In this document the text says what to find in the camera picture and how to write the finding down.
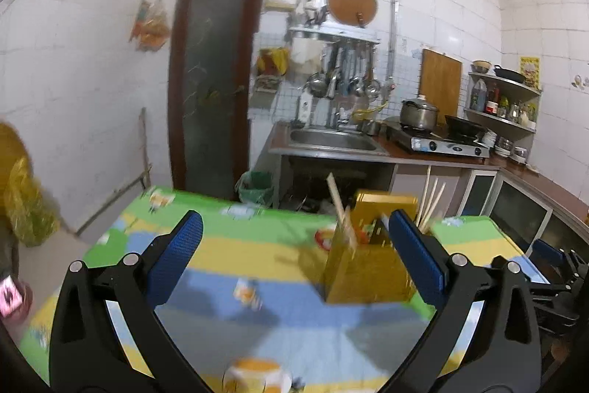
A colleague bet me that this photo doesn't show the yellow rubber gloves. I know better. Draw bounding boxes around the yellow rubber gloves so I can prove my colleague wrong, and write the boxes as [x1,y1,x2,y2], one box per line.
[255,47,289,76]

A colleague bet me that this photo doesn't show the corner wall shelf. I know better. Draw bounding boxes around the corner wall shelf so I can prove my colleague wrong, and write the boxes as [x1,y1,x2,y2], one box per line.
[464,72,541,136]

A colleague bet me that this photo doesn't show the steel utensil rack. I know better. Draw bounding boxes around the steel utensil rack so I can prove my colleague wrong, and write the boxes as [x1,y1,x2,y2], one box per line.
[289,22,380,45]

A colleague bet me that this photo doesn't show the green trash bin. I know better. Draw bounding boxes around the green trash bin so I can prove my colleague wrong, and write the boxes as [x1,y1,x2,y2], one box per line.
[234,171,274,207]

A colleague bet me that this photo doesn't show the woven straw mat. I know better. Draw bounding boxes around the woven straw mat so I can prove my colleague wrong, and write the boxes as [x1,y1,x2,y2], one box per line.
[0,122,32,217]

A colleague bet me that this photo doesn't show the hanging orange plastic bag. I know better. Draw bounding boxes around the hanging orange plastic bag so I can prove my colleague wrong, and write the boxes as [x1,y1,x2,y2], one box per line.
[129,0,171,52]

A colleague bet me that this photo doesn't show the steel cooking pot with lid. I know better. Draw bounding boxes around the steel cooking pot with lid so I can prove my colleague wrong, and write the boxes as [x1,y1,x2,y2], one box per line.
[399,95,438,133]

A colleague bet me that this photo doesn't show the yellow wall poster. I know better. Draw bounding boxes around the yellow wall poster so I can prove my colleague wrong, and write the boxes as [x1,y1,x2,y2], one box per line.
[520,57,540,91]

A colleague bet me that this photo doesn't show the black wok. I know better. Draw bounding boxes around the black wok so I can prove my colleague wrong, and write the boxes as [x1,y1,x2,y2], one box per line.
[445,115,486,141]

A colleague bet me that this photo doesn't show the steel kitchen sink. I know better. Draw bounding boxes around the steel kitchen sink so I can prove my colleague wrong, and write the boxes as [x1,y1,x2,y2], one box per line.
[289,129,387,155]

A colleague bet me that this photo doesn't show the round wooden cutting board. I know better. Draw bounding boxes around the round wooden cutting board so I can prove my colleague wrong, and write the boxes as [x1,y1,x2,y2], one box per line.
[327,0,377,28]

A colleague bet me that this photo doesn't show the dark brown glass door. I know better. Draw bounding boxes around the dark brown glass door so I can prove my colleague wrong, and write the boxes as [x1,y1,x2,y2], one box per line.
[168,0,262,200]

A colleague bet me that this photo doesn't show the colourful cartoon tablecloth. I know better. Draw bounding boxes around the colourful cartoon tablecloth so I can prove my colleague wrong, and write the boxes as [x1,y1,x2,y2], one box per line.
[18,185,549,393]

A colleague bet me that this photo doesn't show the rectangular wooden cutting board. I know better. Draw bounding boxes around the rectangular wooden cutting board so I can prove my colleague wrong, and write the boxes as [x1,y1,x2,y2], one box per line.
[418,49,462,124]

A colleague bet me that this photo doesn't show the steel gas stove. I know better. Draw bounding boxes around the steel gas stove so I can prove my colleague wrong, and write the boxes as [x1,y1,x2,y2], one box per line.
[383,121,490,159]

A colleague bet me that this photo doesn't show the wooden chopstick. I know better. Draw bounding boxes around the wooden chopstick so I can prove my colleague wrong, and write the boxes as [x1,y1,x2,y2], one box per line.
[417,178,438,228]
[327,172,357,248]
[420,183,446,234]
[415,165,431,227]

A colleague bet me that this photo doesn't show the white soap bottle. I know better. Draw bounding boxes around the white soap bottle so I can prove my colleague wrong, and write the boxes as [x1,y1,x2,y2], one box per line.
[297,92,313,124]

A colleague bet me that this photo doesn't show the yellow plastic bag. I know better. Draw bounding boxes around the yellow plastic bag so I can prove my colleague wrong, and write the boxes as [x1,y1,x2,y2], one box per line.
[3,157,60,248]

